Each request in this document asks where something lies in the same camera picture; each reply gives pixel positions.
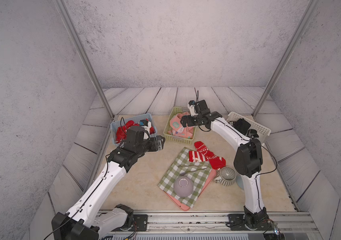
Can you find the front aluminium rail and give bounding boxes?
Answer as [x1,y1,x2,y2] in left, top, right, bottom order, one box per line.
[103,211,322,240]

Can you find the light blue mug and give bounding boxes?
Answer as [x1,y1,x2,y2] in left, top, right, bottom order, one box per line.
[236,174,244,190]

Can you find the red striped santa sock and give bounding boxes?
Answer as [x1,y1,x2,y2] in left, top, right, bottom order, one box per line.
[188,151,206,163]

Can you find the grey upturned bowl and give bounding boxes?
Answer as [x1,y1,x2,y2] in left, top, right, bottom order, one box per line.
[173,176,194,198]

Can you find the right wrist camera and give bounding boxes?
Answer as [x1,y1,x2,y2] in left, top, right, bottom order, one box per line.
[187,100,197,117]

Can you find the blue plastic basket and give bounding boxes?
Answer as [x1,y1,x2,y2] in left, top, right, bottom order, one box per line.
[110,114,158,146]

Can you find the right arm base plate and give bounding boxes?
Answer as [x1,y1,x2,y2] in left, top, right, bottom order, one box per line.
[226,214,274,232]

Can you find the striped ceramic mug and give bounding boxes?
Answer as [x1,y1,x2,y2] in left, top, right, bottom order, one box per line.
[214,167,236,187]

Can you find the metal tongs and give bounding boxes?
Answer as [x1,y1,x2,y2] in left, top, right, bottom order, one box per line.
[177,165,209,176]

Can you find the green checkered cloth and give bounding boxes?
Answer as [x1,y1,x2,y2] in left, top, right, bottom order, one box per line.
[158,148,216,208]

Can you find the pink tray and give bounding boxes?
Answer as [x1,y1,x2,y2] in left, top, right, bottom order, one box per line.
[163,167,217,212]

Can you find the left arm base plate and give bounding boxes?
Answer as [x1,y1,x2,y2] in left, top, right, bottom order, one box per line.
[113,213,148,232]

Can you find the white plastic basket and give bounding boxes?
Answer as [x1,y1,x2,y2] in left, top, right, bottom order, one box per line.
[226,112,271,146]

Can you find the red patterned knit sock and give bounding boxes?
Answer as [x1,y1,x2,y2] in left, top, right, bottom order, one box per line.
[194,141,226,170]

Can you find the green plastic basket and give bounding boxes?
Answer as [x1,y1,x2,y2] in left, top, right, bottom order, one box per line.
[163,107,196,145]

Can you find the left metal frame post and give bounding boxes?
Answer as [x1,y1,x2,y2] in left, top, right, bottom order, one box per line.
[53,0,114,119]

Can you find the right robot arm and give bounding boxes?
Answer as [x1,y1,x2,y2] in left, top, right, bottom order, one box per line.
[181,100,267,230]

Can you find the pink sock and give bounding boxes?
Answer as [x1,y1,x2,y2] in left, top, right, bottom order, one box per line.
[168,112,189,134]
[171,127,194,139]

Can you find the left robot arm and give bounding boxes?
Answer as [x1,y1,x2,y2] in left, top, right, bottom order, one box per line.
[51,126,165,240]

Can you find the black white striped sock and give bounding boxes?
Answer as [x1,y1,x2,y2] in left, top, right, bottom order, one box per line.
[231,119,259,139]

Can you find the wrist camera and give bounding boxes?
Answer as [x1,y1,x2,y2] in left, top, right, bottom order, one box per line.
[187,100,197,117]
[139,119,152,140]

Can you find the red fluffy sock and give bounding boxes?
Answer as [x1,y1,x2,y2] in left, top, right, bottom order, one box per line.
[115,120,155,144]

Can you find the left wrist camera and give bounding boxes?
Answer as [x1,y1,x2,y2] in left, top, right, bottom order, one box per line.
[139,119,152,140]

